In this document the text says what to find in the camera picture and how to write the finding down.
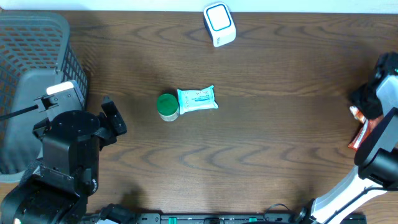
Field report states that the small orange carton box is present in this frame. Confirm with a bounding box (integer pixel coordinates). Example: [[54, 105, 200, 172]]
[[349, 106, 367, 124]]

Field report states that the red Top snack bar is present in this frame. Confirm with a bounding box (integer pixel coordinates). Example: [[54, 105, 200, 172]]
[[348, 115, 384, 151]]

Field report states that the green lid jar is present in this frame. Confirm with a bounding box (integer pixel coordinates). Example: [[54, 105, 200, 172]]
[[156, 93, 179, 122]]

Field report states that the light blue wipes pack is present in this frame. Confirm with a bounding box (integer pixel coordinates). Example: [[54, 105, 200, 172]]
[[177, 85, 219, 114]]

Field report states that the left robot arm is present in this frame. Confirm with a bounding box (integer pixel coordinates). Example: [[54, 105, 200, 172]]
[[1, 89, 127, 224]]

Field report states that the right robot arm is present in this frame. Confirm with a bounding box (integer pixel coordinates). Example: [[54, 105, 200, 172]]
[[295, 52, 397, 223]]

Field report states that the white barcode scanner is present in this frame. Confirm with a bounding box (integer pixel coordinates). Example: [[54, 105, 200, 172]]
[[203, 2, 236, 47]]

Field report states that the grey plastic mesh basket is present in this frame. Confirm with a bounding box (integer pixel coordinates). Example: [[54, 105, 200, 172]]
[[1, 12, 89, 183]]

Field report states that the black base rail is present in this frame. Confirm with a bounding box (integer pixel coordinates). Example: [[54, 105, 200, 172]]
[[79, 203, 368, 224]]

